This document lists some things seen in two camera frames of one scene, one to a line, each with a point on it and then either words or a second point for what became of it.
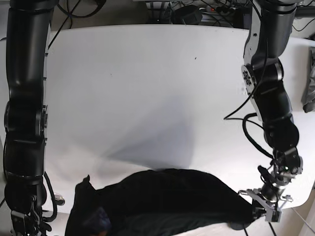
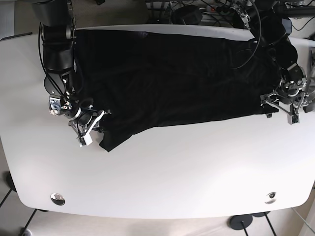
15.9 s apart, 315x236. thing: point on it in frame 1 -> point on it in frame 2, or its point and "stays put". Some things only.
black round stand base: (236, 226) stays put
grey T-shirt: (308, 102) stays put
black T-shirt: (155, 199) -> (141, 80)
